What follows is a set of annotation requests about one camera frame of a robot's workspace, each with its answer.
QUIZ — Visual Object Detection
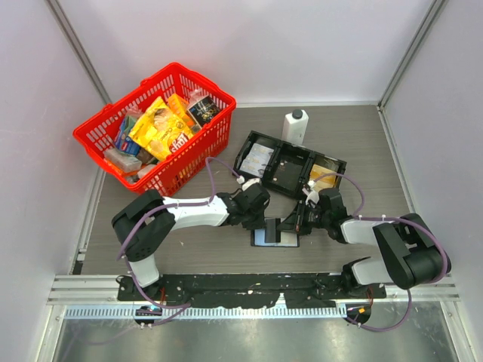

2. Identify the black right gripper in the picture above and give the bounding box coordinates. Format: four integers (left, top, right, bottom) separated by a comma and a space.
277, 200, 331, 235

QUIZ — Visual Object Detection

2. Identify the black leather card holder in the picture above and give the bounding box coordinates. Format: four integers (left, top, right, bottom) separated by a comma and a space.
251, 227, 300, 247

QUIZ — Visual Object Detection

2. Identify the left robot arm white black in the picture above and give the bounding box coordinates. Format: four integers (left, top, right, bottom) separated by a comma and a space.
111, 183, 270, 300

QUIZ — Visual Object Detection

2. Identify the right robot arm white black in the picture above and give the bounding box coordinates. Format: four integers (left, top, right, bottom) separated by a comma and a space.
277, 189, 451, 298

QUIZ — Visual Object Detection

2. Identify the gold card bottom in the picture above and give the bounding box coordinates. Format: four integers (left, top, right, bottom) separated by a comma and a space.
313, 177, 334, 190

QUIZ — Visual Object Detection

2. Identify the gold card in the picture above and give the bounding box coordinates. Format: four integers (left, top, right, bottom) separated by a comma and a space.
309, 164, 337, 183
313, 177, 334, 190

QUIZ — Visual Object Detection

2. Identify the black VIP card upper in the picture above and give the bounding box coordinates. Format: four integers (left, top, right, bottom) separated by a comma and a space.
273, 161, 303, 189

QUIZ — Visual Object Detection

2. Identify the gold card top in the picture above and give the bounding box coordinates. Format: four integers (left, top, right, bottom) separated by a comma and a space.
309, 164, 337, 183

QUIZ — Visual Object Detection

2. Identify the black three-compartment card tray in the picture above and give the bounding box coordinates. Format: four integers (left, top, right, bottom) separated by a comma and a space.
234, 130, 346, 199

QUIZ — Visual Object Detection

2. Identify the white VIP card bottom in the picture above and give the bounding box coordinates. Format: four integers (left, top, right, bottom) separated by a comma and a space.
240, 161, 266, 177

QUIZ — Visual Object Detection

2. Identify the white vip card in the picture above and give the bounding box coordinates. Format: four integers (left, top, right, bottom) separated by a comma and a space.
242, 153, 271, 168
249, 143, 274, 158
240, 161, 266, 177

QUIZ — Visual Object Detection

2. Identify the white VIP card middle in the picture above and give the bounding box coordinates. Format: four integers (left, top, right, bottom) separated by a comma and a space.
242, 153, 271, 168

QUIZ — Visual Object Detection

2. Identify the white VIP card top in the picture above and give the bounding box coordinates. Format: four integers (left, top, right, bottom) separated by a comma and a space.
249, 143, 274, 158

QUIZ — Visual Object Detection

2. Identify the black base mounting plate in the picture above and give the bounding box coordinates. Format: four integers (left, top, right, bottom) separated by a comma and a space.
117, 271, 389, 308

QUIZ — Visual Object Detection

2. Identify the white bottle black cap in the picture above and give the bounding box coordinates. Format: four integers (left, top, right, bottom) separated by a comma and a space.
281, 109, 309, 146

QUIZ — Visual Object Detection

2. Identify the black gold patterned box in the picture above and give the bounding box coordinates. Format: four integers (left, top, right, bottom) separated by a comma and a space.
187, 95, 220, 127

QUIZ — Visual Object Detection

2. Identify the yellow snack bag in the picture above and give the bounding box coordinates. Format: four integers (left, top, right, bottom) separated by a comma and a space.
129, 97, 194, 161

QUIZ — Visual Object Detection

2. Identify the orange snack box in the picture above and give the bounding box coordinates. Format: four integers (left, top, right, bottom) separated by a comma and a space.
167, 94, 190, 122

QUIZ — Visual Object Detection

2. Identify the clear plastic wrapped pack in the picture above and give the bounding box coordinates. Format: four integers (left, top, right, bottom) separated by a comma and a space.
103, 148, 142, 173

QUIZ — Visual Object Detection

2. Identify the blue green snack pack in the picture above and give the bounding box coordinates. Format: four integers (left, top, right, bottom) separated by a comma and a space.
114, 115, 140, 156

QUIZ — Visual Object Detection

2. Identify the red plastic shopping basket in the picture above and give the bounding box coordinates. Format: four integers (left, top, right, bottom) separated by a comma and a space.
72, 63, 236, 196

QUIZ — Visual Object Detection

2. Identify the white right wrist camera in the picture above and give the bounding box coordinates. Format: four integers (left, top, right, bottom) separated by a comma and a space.
303, 180, 319, 207

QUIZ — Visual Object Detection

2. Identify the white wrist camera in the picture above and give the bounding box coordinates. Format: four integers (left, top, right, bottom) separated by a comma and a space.
241, 177, 261, 191
303, 180, 319, 207

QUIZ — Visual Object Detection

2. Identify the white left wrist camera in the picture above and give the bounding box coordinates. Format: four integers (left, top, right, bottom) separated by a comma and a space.
241, 177, 261, 191

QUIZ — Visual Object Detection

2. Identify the white slotted cable duct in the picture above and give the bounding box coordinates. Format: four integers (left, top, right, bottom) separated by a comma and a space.
63, 304, 348, 320

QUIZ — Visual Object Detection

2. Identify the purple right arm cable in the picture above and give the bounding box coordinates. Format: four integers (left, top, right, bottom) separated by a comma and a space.
307, 172, 452, 332

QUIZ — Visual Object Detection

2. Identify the aluminium frame profile right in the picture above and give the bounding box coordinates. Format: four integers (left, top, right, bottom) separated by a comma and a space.
377, 0, 448, 112

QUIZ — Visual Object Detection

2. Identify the aluminium frame profile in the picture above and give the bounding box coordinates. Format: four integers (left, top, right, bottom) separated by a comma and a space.
377, 0, 448, 112
45, 0, 112, 104

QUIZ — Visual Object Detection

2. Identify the aluminium frame profile left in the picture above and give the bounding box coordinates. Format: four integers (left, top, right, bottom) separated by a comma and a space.
45, 0, 112, 104

